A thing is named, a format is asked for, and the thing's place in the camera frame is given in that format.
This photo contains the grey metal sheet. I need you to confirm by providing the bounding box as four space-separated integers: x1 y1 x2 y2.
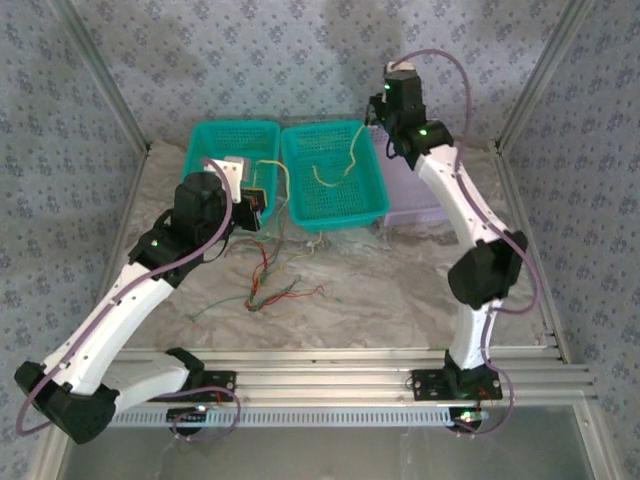
54 405 601 480

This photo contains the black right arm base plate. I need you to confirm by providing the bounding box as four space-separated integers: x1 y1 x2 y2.
410 369 504 401

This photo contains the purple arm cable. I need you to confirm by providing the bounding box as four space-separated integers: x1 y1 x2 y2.
392 48 546 440
16 157 242 444

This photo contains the thin red wire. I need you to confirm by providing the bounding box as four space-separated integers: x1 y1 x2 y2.
224 238 271 311
244 284 329 311

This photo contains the aluminium table side rail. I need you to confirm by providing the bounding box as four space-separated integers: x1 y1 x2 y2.
74 147 151 366
497 147 574 366

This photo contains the lilac perforated plastic basket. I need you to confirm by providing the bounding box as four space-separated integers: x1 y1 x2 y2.
367 124 449 229

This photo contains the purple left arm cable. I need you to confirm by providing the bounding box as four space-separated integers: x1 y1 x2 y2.
16 157 242 444

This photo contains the teal perforated plastic basket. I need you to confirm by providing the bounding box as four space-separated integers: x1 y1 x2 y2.
280 119 391 234
184 120 282 226

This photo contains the grey slotted cable duct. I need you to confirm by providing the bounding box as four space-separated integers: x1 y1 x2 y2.
107 405 454 430

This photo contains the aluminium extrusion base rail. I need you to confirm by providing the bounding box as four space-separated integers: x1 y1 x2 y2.
52 348 599 405

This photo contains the black usb hub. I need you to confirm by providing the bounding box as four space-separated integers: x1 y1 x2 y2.
166 406 210 422
448 407 490 432

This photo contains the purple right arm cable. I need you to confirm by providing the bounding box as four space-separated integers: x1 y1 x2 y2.
392 48 546 440

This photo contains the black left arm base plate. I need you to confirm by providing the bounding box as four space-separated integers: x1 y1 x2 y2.
146 370 237 404

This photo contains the aluminium frame post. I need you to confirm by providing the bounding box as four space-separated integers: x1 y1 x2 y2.
49 0 153 153
496 0 596 151

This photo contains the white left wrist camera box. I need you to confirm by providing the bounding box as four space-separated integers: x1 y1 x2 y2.
203 155 257 190

